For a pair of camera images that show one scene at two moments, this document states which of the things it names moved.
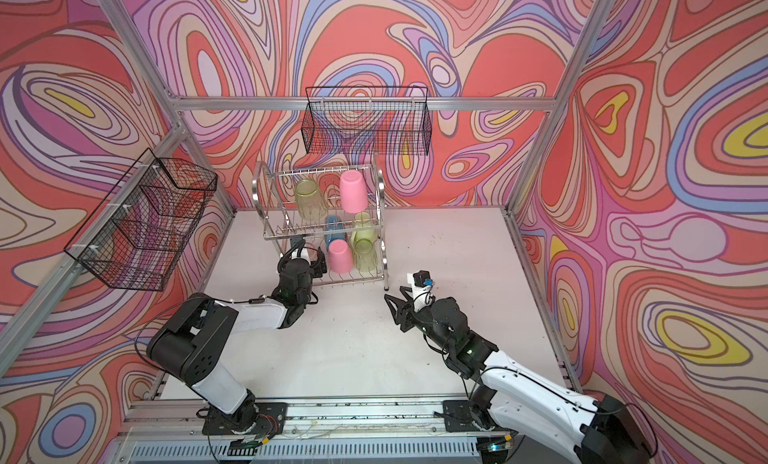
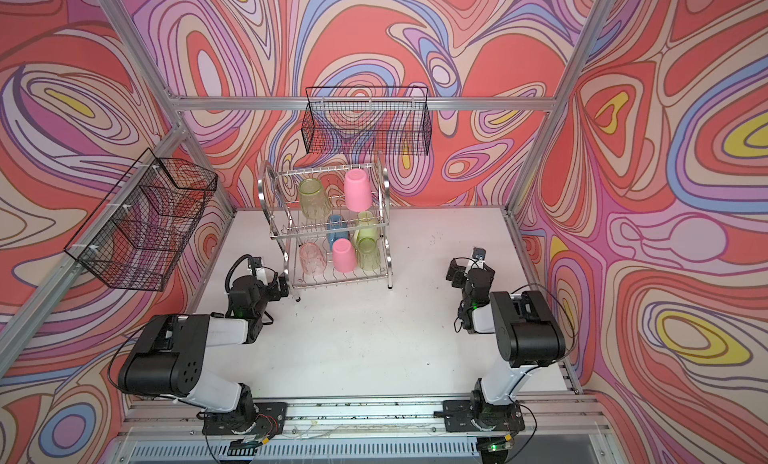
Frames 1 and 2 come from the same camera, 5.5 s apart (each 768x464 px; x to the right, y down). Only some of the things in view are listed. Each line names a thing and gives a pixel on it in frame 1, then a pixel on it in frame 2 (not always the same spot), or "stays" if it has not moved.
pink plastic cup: x=340 y=257 stays
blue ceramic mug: x=334 y=228 stays
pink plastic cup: x=353 y=192 stays
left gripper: x=284 y=263 -> x=272 y=288
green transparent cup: x=365 y=254 stays
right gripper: x=405 y=311 -> x=458 y=272
